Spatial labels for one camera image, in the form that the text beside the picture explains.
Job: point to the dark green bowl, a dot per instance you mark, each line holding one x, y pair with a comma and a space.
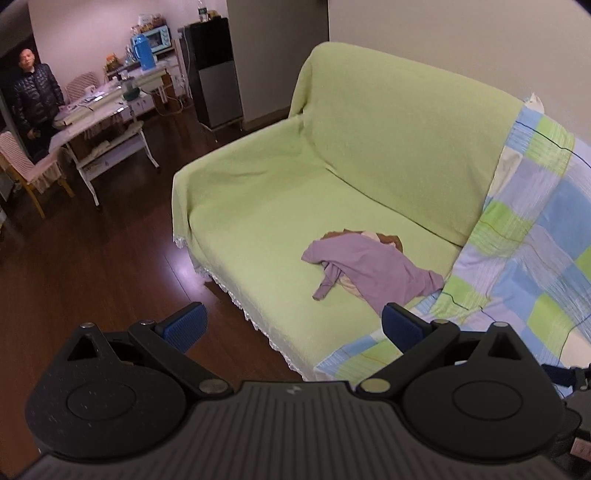
131, 91

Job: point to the black refrigerator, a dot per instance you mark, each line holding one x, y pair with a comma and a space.
214, 69

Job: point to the white sideboard cabinet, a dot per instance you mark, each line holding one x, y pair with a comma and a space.
161, 76

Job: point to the patchwork checked blanket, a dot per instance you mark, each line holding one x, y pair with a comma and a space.
531, 230

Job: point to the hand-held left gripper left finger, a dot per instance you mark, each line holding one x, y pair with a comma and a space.
187, 325

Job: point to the green covered sofa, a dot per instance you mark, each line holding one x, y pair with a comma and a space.
277, 207

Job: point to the brown patterned garment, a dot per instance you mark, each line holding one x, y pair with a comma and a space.
392, 241

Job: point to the white dining table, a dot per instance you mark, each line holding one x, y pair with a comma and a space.
92, 117

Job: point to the clear plastic bottle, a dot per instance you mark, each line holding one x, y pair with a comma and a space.
202, 11

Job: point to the blue thermos jug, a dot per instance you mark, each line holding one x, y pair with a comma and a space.
143, 53

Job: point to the purple shirt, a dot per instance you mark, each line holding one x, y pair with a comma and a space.
369, 263

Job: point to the pale blue microwave oven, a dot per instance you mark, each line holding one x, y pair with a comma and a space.
157, 39

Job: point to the pink covered dining chair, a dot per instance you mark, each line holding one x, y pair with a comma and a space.
83, 85
27, 166

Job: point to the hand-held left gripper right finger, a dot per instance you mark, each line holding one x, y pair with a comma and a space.
401, 327

